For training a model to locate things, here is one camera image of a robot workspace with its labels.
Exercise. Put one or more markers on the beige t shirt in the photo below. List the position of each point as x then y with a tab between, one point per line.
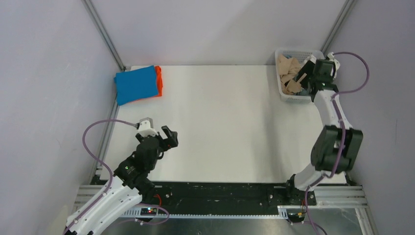
287	76

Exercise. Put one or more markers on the corner aluminium post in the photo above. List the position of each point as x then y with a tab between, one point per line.
342	17
97	21

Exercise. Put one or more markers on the folded blue t shirt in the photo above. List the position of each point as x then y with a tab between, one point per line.
128	86

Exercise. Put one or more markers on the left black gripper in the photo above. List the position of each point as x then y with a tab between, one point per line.
172	141

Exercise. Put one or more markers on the white plastic basket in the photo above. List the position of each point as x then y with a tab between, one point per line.
301	55

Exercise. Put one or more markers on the left corner aluminium post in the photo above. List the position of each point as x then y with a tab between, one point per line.
97	21

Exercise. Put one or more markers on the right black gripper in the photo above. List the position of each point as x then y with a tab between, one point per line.
308	69

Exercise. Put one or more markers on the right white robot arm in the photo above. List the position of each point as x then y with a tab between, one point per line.
337	146

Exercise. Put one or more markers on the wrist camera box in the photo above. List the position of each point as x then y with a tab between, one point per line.
146	126
312	59

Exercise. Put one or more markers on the right controller board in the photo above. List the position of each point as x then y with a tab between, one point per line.
295	217

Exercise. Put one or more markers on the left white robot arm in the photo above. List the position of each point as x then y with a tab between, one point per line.
128	185

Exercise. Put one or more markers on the folded orange t shirt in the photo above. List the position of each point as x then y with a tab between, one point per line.
152	82

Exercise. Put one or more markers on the right corner aluminium post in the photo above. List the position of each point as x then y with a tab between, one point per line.
342	17

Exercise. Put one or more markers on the left controller board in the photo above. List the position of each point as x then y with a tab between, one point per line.
148	211

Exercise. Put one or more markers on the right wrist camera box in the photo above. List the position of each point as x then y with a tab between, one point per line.
312	59

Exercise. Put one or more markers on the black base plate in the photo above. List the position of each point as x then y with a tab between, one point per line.
222	199

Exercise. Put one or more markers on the controller board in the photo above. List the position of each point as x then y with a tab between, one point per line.
148	211
295	217

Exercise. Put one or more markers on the aluminium frame rail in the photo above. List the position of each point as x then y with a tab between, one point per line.
327	197

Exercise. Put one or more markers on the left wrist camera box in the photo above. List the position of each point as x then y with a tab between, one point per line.
146	126

